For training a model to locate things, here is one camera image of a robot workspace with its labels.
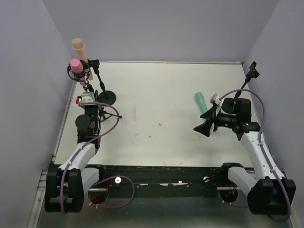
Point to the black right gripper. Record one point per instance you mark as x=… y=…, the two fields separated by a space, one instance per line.
x=213 y=121

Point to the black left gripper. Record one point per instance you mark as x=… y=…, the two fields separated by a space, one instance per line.
x=90 y=106

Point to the black round-base clip stand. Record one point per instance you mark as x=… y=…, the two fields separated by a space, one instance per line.
x=106 y=96

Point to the pink microphone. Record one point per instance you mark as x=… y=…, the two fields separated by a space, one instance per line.
x=78 y=72

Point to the peach microphone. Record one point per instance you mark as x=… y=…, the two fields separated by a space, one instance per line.
x=79 y=47

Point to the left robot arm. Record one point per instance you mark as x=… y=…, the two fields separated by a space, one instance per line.
x=67 y=184

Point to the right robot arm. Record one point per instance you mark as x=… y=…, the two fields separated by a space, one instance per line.
x=269 y=192

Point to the teal microphone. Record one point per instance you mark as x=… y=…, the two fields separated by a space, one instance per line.
x=201 y=102

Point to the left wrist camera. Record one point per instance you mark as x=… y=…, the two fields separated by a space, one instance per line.
x=85 y=98

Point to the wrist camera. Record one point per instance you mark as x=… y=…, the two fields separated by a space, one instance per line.
x=85 y=98
x=216 y=101

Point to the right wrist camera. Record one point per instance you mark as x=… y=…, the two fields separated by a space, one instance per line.
x=216 y=101

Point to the black front mounting rail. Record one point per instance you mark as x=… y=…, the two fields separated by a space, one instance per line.
x=122 y=182

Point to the aluminium extrusion frame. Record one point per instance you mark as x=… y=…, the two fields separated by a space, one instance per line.
x=40 y=195

